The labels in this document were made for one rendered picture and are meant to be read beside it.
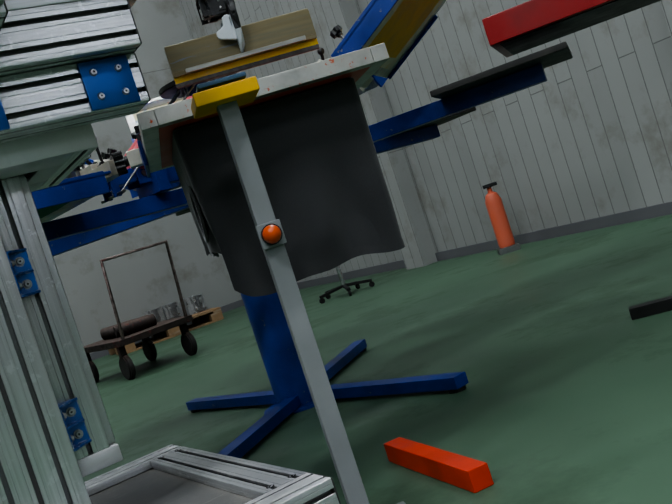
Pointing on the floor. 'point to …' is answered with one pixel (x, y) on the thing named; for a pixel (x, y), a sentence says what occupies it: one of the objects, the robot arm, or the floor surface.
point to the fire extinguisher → (499, 221)
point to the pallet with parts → (178, 317)
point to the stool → (344, 285)
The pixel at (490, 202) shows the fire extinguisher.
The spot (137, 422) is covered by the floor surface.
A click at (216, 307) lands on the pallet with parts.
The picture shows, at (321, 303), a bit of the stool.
